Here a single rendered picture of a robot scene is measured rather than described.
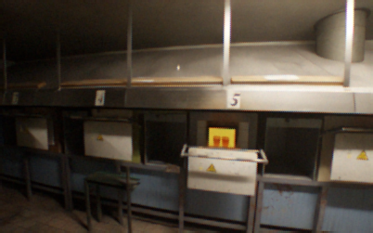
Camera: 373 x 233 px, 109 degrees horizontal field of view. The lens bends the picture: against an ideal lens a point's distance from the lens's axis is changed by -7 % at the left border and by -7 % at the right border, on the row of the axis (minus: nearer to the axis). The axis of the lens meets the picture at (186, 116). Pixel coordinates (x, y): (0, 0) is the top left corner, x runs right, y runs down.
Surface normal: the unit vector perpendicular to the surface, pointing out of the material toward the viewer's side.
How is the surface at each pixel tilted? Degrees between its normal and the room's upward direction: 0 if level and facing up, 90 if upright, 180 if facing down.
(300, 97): 80
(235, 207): 90
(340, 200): 90
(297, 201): 90
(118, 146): 90
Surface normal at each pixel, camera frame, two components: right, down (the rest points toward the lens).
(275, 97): -0.20, -0.11
